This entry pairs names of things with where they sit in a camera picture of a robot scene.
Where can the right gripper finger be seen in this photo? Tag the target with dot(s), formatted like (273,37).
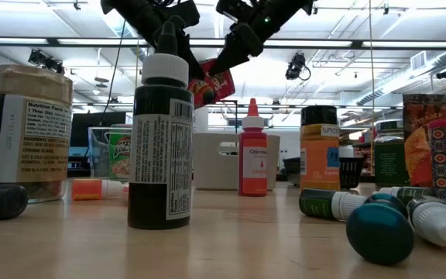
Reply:
(228,62)

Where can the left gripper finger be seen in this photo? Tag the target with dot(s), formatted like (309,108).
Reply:
(190,54)

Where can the red Froot Loops cereal box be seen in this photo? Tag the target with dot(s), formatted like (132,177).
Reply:
(217,89)

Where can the large orange food colouring bottle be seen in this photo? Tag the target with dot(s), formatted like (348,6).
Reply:
(252,162)

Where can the large black food colouring bottle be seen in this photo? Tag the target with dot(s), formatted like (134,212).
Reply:
(161,162)

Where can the orange turmeric spice jar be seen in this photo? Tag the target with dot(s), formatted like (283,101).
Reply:
(318,155)

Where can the tan lid seasoning jar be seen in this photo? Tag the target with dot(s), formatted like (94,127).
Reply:
(33,135)

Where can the green label spice jar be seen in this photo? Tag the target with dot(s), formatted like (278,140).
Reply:
(391,162)

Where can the small green dropper bottle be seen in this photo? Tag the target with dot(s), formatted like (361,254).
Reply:
(416,193)
(320,203)

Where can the red patterned tin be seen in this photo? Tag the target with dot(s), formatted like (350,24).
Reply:
(441,162)

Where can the long ceiling light bar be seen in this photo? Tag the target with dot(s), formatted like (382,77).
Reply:
(304,42)

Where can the light grey plastic bin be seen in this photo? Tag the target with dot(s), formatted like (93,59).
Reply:
(215,170)

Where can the black monitor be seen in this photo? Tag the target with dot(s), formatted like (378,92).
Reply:
(99,128)

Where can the clear plastic bin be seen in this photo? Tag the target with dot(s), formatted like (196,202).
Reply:
(99,155)

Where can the black mesh basket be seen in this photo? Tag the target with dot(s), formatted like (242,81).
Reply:
(350,172)

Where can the ceiling air vent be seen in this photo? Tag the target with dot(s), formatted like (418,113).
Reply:
(418,60)

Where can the red patterned box right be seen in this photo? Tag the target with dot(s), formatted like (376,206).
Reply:
(414,155)

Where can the small teal dropper bottle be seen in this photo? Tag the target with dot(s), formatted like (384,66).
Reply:
(379,234)

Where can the small white cap dropper bottle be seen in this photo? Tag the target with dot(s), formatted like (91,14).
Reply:
(438,224)

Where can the silver ventilation duct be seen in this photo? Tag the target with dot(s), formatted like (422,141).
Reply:
(393,87)

